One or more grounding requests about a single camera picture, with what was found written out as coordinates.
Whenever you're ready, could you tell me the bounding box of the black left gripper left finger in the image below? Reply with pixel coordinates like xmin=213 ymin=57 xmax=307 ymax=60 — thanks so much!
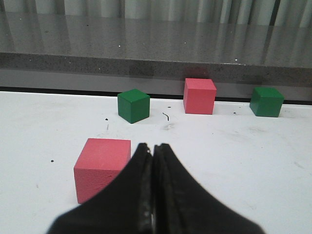
xmin=48 ymin=143 xmax=153 ymax=234

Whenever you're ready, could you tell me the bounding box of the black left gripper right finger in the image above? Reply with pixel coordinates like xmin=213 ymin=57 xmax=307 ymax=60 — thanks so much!
xmin=153 ymin=144 xmax=264 ymax=234

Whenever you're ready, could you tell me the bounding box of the near pink cube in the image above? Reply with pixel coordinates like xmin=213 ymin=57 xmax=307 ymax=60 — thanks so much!
xmin=74 ymin=138 xmax=131 ymax=204

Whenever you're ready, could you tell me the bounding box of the pink cube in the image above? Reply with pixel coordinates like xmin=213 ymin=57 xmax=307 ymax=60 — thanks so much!
xmin=74 ymin=138 xmax=131 ymax=204
xmin=183 ymin=78 xmax=216 ymax=115

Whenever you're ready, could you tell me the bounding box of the left green cube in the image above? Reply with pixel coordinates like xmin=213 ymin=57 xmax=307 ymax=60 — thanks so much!
xmin=117 ymin=89 xmax=150 ymax=124

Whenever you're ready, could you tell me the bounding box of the green cube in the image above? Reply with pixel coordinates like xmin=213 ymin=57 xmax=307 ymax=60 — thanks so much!
xmin=117 ymin=89 xmax=150 ymax=124
xmin=250 ymin=87 xmax=284 ymax=117

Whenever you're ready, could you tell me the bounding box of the far pink cube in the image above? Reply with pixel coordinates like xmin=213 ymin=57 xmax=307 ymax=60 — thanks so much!
xmin=183 ymin=78 xmax=216 ymax=115

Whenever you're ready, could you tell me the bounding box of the right green cube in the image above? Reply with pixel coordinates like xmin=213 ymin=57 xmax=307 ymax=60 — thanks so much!
xmin=250 ymin=87 xmax=284 ymax=117

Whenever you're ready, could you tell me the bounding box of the grey stone counter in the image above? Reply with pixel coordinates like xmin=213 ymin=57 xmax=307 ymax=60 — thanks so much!
xmin=0 ymin=12 xmax=312 ymax=102

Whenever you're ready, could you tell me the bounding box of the grey pleated curtain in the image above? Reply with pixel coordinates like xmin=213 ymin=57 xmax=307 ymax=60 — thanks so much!
xmin=0 ymin=0 xmax=312 ymax=28

